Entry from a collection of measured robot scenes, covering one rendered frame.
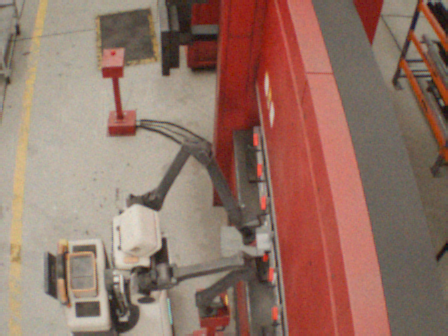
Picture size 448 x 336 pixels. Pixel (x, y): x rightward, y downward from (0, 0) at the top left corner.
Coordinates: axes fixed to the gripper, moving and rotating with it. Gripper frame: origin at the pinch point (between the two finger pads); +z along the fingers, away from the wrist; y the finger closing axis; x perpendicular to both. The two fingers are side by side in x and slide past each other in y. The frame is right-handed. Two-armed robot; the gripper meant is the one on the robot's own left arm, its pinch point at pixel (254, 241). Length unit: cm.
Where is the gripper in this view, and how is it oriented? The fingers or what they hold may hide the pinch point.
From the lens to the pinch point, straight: 292.6
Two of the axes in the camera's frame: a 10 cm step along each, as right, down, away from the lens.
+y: -0.4, -8.0, 5.9
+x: -9.1, 2.8, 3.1
